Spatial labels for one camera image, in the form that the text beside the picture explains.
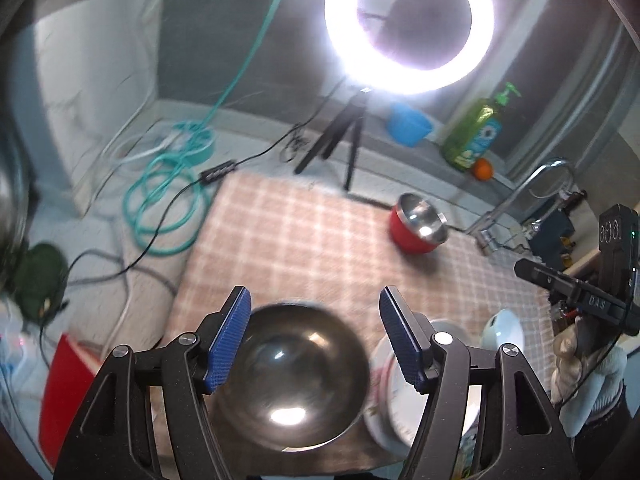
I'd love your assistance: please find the white round lid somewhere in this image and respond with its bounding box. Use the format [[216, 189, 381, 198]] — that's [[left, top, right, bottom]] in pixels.
[[480, 309, 525, 351]]

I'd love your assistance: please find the black tripod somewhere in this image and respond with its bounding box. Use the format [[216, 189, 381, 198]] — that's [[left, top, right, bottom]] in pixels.
[[294, 88, 372, 192]]

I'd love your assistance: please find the dark green cloth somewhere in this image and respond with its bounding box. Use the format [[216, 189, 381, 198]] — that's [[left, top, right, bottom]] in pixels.
[[9, 243, 68, 324]]

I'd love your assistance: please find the white knitted glove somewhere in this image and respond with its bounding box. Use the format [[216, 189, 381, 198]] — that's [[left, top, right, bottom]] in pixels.
[[550, 316, 627, 438]]

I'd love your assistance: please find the floral rimmed plate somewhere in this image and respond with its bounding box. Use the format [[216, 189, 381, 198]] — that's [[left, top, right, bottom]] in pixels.
[[363, 318, 482, 458]]

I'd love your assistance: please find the ring light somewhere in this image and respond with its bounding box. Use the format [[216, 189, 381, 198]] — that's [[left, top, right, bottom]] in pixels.
[[324, 0, 495, 96]]

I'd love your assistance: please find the blue silicone cup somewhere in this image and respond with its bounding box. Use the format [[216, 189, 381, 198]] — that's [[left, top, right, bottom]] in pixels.
[[386, 102, 433, 148]]

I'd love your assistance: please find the teal hose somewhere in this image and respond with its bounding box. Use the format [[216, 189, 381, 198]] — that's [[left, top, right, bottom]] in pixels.
[[122, 0, 304, 256]]

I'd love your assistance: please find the large stainless steel bowl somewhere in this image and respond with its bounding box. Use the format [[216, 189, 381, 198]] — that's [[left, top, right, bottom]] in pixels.
[[216, 304, 370, 452]]

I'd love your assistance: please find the white cable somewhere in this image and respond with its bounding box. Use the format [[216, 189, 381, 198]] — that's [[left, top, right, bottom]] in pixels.
[[74, 0, 174, 216]]

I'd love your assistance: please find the beige plaid cloth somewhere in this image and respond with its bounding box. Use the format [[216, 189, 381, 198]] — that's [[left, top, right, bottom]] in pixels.
[[165, 171, 553, 384]]

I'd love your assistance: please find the red steel-lined bowl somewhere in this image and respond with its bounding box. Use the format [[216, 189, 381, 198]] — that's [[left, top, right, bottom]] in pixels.
[[390, 193, 449, 255]]

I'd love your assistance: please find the red box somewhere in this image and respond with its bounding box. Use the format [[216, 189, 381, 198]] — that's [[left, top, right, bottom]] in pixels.
[[38, 334, 101, 468]]

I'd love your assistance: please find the orange fruit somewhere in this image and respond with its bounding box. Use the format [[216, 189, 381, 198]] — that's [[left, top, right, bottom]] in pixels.
[[471, 158, 494, 182]]

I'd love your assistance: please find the green dish soap bottle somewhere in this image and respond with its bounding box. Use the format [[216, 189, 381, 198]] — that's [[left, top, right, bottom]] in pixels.
[[440, 81, 522, 171]]

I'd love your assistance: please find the black cable with remote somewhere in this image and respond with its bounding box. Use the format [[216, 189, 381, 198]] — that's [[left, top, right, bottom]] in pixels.
[[37, 74, 346, 371]]

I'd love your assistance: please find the chrome faucet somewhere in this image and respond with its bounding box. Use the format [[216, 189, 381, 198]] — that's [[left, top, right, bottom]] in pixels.
[[464, 159, 582, 257]]

